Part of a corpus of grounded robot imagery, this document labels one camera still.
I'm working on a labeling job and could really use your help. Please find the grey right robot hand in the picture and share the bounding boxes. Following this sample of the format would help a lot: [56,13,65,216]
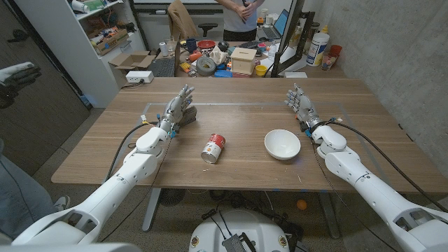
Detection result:
[284,83,325,132]

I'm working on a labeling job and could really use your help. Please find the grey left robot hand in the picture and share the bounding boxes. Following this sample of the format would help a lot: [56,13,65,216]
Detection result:
[157,83,198,133]

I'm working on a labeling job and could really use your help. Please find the white ceramic bowl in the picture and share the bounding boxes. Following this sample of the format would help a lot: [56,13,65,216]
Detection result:
[264,129,302,161]

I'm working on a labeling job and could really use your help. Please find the red white soup can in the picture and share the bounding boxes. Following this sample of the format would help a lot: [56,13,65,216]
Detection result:
[200,133,226,165]

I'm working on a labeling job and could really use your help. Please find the black keyboard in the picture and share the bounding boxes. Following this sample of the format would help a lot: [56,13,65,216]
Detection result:
[148,57,176,78]

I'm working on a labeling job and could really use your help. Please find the white power strip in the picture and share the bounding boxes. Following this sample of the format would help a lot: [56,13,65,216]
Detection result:
[125,70,155,84]

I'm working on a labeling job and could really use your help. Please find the clear glass with items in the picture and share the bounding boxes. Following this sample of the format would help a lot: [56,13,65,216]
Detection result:
[321,52,339,71]

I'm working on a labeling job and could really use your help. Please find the white canister blue label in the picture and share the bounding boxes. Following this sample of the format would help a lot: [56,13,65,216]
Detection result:
[306,31,330,67]

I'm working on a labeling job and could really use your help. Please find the open cardboard box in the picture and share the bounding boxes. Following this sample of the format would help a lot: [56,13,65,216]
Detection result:
[108,50,157,88]

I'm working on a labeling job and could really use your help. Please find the dark blue mug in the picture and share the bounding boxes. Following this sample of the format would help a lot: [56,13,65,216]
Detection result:
[181,37,198,53]

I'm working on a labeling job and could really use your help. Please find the beige crumpled bag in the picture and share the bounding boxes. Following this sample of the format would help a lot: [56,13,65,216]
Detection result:
[209,45,228,66]

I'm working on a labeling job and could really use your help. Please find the wooden box with slot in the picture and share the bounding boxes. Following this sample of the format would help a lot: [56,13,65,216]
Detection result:
[230,47,258,76]

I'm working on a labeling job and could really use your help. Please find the open laptop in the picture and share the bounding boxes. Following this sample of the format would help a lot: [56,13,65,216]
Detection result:
[257,8,291,40]

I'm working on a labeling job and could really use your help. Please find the black monitor on stand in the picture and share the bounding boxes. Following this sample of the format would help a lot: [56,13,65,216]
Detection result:
[271,0,316,78]

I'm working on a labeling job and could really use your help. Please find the black round fan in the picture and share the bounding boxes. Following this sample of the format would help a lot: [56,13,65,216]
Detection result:
[159,188,186,207]

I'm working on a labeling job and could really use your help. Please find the brown jacket on chair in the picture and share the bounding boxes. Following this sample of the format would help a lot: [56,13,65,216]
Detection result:
[167,0,218,41]

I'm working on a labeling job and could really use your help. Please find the cardboard box of clutter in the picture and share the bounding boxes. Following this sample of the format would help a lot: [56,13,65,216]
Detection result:
[89,28,130,56]

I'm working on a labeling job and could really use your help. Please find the grey table leg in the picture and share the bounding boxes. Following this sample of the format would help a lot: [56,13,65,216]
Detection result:
[141,188,162,232]
[318,191,341,239]

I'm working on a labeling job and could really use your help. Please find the white shelf unit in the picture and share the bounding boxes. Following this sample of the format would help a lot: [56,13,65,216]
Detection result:
[13,0,146,109]

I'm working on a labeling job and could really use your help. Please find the person in grey shirt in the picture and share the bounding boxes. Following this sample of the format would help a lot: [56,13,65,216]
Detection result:
[215,0,266,42]

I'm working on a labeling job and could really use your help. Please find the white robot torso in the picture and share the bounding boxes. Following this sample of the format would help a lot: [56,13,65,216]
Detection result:
[188,209,291,252]

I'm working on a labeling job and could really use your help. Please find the person in blue jeans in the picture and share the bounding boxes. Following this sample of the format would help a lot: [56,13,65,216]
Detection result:
[0,62,71,242]

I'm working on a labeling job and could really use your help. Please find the grey duct tape roll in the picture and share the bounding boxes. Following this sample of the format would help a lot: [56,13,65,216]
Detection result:
[195,56,217,77]

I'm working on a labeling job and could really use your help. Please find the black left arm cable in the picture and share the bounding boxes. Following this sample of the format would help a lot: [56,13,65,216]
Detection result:
[104,120,162,183]

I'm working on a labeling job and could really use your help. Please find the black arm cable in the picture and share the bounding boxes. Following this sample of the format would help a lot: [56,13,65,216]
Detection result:
[325,120,448,213]
[104,120,162,183]

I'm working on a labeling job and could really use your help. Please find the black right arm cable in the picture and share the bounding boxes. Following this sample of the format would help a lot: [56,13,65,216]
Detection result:
[325,120,448,213]

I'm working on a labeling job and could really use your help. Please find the black door handle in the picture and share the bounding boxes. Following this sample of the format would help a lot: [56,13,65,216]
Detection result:
[6,29,31,43]

